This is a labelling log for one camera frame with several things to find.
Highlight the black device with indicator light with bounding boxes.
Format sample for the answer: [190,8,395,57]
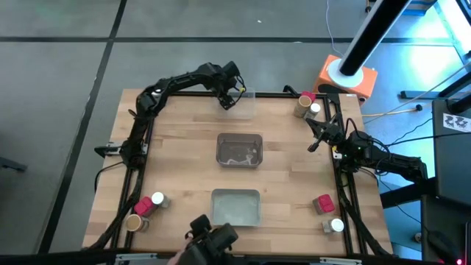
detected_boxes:
[426,230,464,265]

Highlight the black metal table frame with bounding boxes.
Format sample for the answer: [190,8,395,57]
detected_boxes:
[86,84,393,258]

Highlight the light grey plastic bin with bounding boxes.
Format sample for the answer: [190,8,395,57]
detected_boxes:
[210,188,262,227]

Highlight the person's hand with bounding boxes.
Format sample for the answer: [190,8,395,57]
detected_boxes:
[167,248,192,265]

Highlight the beige floor cable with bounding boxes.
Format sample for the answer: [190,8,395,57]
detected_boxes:
[362,105,423,119]

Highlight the clear plastic bin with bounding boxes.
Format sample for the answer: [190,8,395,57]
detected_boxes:
[215,87,257,121]

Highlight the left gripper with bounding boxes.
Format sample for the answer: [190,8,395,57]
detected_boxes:
[215,75,239,110]

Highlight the white-lid spice jar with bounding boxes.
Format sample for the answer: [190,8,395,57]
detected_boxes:
[303,102,322,121]
[151,191,171,209]
[322,217,346,235]

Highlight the black rig beam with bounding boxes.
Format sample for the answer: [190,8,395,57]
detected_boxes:
[0,249,471,265]

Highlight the black cable bundle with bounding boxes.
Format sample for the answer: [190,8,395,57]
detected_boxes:
[336,180,393,257]
[88,172,148,251]

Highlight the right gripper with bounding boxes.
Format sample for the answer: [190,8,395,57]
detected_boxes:
[305,113,349,153]

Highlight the black pole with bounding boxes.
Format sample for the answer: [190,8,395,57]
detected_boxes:
[338,0,413,77]

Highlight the white round disc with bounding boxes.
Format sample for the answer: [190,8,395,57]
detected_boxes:
[326,57,365,88]

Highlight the black computer case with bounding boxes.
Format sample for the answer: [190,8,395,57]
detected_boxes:
[432,98,471,207]

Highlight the black diagonal beam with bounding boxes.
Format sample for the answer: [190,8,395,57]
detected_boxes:
[380,177,437,210]

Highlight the black furniture foot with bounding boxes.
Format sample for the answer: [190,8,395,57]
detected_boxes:
[0,156,29,173]

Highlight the silver bracket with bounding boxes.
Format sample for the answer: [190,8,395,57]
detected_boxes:
[319,257,364,265]
[116,252,157,263]

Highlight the black cabinet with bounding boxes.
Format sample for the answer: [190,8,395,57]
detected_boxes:
[421,194,471,265]

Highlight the orange box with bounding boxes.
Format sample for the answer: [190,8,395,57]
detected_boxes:
[312,54,379,106]

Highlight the black handheld device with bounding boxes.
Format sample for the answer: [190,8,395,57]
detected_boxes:
[185,214,239,265]

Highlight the white floor cable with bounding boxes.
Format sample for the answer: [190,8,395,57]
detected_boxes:
[325,0,345,57]

